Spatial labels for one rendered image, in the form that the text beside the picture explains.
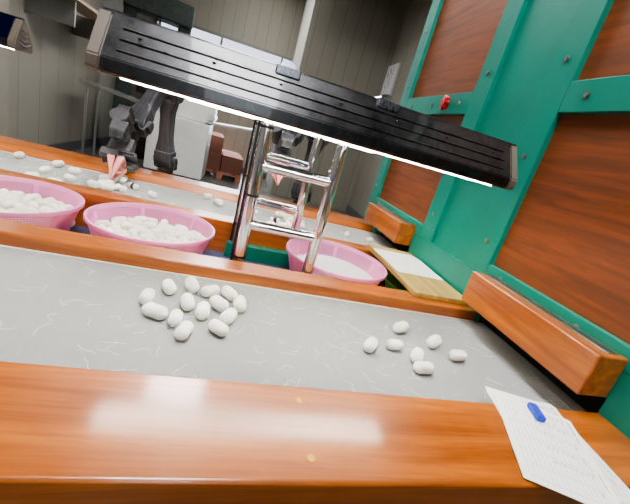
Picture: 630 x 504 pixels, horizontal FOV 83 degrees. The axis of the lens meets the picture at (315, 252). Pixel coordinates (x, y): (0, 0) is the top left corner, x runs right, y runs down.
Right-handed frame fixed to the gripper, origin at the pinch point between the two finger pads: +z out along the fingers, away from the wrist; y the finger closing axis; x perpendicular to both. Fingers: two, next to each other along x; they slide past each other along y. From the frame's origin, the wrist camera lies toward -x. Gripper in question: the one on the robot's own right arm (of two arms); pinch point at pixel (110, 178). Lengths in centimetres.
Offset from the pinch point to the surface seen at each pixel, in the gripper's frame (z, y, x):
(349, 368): 59, 56, -49
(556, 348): 54, 89, -57
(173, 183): -11.2, 15.3, 10.2
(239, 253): 35, 39, -33
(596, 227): 34, 96, -65
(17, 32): -13.2, -19.3, -30.8
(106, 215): 24.0, 9.1, -19.1
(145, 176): -11.4, 6.1, 10.1
